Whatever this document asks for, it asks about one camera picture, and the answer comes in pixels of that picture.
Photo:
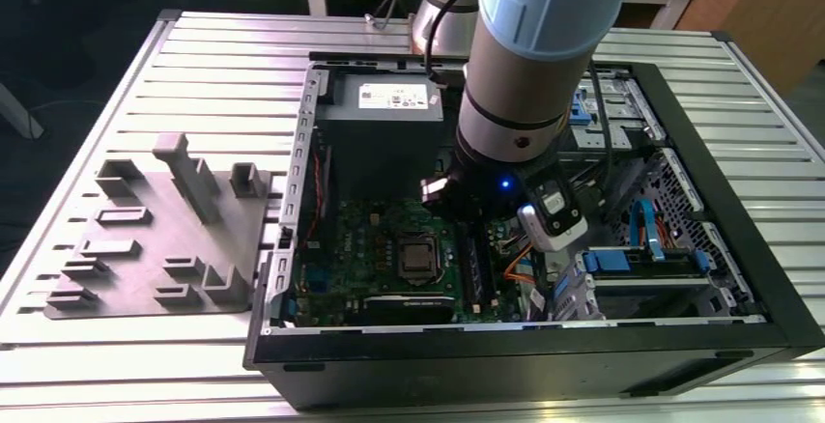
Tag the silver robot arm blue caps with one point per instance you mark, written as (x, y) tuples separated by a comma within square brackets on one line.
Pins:
[(515, 104)]

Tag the black RAM slot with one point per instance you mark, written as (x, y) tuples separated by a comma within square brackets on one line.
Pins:
[(461, 259)]

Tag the silver CPU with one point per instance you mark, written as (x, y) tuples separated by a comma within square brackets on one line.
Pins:
[(419, 256)]

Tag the grey power supply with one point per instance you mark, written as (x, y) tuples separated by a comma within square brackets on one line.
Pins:
[(380, 152)]

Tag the green motherboard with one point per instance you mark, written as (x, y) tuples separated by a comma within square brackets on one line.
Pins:
[(360, 230)]

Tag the blue plastic drive latch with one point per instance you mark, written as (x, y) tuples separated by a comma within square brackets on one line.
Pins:
[(578, 114)]

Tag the hard disk in blue carrier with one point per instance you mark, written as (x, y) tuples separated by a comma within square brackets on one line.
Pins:
[(606, 261)]

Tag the black graphics card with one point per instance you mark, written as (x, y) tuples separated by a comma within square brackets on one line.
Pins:
[(406, 307)]

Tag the metal drive cage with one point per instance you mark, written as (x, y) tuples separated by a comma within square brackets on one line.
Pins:
[(634, 104)]

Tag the metal disk bay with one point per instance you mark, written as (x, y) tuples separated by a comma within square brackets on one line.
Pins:
[(645, 288)]

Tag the black PC case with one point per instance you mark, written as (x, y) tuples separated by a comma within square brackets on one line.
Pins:
[(451, 370)]

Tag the grey parts rack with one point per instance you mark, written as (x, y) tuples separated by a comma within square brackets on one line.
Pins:
[(167, 230)]

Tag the brown cabinet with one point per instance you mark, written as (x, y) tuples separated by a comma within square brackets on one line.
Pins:
[(773, 17)]

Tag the grey chair leg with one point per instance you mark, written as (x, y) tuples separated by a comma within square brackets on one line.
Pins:
[(19, 114)]

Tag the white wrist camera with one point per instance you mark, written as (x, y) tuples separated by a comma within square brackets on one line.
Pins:
[(554, 234)]

